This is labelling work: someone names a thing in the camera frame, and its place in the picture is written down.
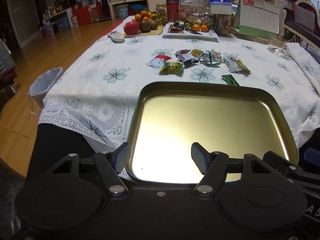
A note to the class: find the green foil candy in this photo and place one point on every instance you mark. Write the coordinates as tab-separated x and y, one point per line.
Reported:
230	80

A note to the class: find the white rectangular plate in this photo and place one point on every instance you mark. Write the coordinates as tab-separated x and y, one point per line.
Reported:
190	34

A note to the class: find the clear glass bowl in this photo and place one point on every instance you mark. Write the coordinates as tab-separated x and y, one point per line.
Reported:
276	49

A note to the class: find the blue tissue box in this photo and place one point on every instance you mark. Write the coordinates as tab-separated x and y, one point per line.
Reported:
220	3

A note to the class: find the grey white snack packet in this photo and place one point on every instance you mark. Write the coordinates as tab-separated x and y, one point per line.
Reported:
185	56

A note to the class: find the desk calendar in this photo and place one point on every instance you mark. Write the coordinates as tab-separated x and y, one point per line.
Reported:
258	15

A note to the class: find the yellow candy packet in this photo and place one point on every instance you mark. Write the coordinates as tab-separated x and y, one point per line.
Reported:
196	53

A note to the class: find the red tin can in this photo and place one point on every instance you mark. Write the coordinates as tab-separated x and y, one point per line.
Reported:
173	10

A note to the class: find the red storage box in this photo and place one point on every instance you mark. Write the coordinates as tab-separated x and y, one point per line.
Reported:
83	15

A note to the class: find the blue storage bin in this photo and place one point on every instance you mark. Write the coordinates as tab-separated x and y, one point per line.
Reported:
62	23

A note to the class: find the gold metal tin tray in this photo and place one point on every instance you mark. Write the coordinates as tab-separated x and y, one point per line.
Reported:
212	120

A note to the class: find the green yellow snack packet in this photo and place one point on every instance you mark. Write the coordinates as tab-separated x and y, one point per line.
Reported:
171	67

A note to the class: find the large clear glass jar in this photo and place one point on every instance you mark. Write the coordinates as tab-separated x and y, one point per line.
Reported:
193	8

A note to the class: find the red apple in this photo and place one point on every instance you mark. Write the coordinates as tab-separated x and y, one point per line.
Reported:
131	27

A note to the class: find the white remote control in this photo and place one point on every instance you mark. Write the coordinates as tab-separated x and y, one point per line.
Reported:
116	36

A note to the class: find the brown dotted snack packet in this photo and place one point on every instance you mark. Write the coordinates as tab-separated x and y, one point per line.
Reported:
218	56

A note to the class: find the yellow silver snack packet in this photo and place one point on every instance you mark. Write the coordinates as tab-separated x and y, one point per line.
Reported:
242	65

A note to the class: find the patterned brown jar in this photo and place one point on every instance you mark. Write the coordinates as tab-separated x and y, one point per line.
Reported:
223	23

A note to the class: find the glass jar with lid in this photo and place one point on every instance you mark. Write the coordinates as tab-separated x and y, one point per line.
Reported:
161	10

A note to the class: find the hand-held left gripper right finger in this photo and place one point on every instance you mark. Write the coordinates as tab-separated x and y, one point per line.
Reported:
200	158

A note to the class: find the white purple snack packet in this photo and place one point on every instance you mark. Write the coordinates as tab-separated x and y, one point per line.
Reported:
153	62

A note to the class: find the single mandarin orange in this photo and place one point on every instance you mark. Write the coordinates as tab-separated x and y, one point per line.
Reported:
196	27
204	27

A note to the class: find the trash bin with bag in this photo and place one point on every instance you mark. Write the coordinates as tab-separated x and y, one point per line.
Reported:
46	85

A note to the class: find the white lace cloth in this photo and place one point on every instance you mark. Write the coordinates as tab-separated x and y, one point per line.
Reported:
303	60

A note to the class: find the white ornate chair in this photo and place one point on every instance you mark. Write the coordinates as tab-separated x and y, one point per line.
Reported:
303	17

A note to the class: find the white floral tablecloth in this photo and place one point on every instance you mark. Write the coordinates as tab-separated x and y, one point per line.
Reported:
112	100

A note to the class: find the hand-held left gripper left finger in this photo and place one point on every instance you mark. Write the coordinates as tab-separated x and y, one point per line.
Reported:
121	158

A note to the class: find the person's dark trouser leg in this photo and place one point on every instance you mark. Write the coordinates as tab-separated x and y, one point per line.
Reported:
62	142

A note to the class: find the wooden fruit board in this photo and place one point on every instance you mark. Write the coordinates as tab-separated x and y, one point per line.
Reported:
150	32

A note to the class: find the brown kiwi fruit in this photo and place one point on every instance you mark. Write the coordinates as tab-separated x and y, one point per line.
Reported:
145	26
153	24

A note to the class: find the pile of mandarin oranges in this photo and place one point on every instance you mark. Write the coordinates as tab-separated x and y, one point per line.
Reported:
145	15

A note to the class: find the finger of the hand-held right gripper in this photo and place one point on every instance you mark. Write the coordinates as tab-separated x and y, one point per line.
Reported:
313	153
276	159

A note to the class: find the long white snack packet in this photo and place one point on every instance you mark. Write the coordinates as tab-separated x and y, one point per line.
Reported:
231	65

